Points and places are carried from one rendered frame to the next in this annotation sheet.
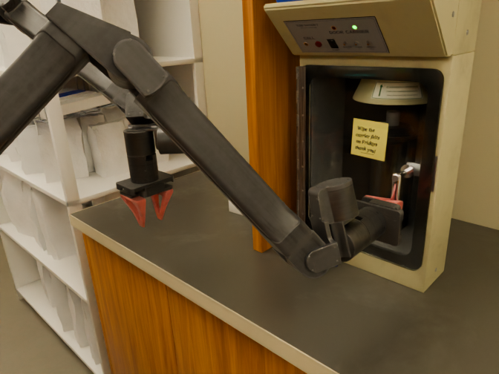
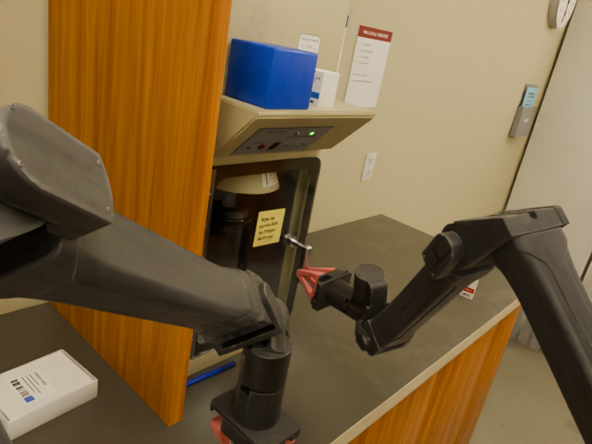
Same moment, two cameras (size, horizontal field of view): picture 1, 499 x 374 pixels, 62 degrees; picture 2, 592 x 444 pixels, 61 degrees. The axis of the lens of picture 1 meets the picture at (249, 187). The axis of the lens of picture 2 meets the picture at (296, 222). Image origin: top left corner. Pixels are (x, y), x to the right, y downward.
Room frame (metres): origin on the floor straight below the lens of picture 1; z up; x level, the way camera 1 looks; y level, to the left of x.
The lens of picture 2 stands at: (0.86, 0.71, 1.63)
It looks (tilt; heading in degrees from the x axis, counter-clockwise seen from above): 21 degrees down; 264
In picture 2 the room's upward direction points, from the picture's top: 11 degrees clockwise
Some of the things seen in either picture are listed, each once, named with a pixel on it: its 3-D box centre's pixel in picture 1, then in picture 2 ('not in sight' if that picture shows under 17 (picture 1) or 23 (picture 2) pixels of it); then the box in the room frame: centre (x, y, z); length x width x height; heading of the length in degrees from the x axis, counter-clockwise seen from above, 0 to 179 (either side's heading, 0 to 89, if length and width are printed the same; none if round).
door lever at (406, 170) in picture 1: (399, 191); (299, 261); (0.74, -0.29, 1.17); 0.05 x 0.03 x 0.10; 135
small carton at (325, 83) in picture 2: not in sight; (317, 87); (0.77, -0.22, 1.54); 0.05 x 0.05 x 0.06; 50
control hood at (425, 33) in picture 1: (351, 28); (295, 131); (0.80, -0.20, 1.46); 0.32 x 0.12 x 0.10; 45
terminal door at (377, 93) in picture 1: (358, 165); (255, 255); (0.83, -0.23, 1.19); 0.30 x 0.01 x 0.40; 45
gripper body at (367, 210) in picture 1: (365, 225); (341, 295); (0.65, -0.20, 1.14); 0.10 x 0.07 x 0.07; 45
